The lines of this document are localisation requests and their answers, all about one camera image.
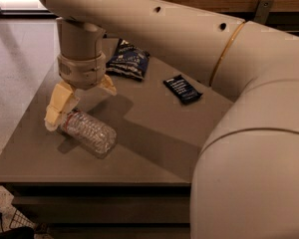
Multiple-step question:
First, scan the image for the clear plastic water bottle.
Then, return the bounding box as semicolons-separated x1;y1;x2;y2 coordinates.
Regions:
58;109;117;159

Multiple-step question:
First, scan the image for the dark blue snack bar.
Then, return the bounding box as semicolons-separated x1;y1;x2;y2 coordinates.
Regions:
163;75;202;105

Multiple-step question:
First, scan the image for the blue chip bag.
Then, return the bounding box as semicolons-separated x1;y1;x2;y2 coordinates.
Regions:
106;39;150;81

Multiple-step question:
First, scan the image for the black wire basket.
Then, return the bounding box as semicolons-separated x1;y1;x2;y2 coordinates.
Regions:
0;211;35;239

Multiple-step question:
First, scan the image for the right metal wall bracket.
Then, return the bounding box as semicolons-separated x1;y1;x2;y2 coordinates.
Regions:
253;0;275;24

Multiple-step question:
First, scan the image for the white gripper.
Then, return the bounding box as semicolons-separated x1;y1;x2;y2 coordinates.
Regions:
44;52;117;131

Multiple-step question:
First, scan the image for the grey drawer cabinet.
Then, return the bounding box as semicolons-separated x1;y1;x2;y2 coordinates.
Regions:
0;38;234;239

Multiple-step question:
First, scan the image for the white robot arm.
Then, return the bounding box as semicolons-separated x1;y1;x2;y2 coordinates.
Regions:
40;0;299;239

